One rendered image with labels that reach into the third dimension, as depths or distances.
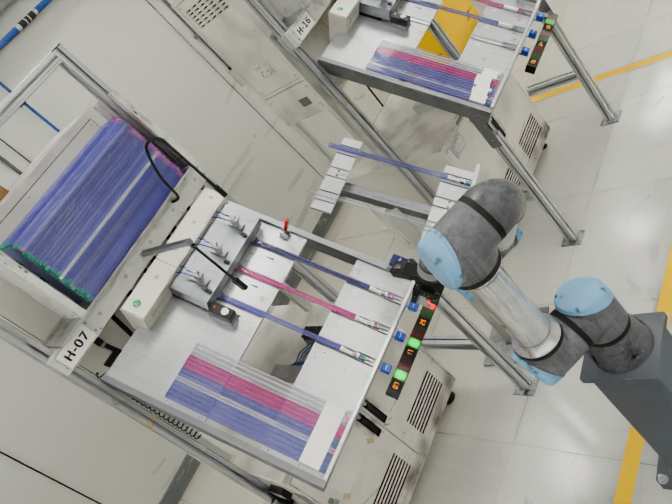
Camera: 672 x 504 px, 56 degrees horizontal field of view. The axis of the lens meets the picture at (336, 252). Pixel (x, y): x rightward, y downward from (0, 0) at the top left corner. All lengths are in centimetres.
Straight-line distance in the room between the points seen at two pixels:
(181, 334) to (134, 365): 16
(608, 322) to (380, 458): 110
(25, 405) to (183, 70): 204
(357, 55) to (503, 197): 151
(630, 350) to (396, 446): 106
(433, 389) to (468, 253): 138
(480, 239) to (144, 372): 112
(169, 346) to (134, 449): 173
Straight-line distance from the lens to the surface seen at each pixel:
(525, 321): 138
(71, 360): 192
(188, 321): 197
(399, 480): 242
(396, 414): 237
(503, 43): 274
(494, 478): 239
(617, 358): 161
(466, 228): 119
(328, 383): 185
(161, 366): 194
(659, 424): 184
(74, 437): 352
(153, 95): 385
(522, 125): 320
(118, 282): 197
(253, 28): 267
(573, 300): 151
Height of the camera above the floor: 184
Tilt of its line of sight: 27 degrees down
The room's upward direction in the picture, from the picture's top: 47 degrees counter-clockwise
